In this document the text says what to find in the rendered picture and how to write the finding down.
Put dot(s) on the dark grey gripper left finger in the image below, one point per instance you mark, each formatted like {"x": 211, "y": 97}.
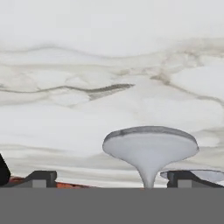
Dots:
{"x": 40, "y": 178}

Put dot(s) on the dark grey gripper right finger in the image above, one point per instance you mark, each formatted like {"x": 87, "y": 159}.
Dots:
{"x": 183, "y": 178}

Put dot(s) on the black rounded object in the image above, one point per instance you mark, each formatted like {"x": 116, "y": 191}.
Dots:
{"x": 4, "y": 172}

